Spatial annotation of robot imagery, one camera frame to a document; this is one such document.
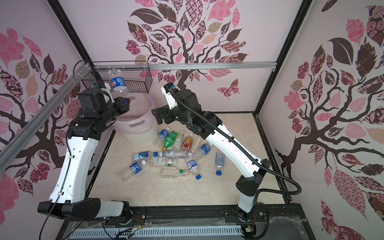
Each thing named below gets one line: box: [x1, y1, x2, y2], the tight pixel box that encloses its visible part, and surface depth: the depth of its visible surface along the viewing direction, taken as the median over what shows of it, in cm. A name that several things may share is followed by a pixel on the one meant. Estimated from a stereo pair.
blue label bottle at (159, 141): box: [153, 127, 170, 147], surface depth 102 cm
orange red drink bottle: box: [181, 133, 194, 152], surface depth 99 cm
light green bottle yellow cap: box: [161, 130, 178, 152], surface depth 100 cm
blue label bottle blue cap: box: [186, 158, 202, 181], surface depth 88 cm
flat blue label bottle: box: [131, 150, 150, 161], surface depth 92 cm
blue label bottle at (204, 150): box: [195, 142, 213, 158], surface depth 96 cm
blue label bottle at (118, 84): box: [110, 67, 129, 98], surface depth 65 cm
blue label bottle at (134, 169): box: [118, 162, 142, 181], surface depth 87 cm
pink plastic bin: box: [112, 93, 159, 148], surface depth 83 cm
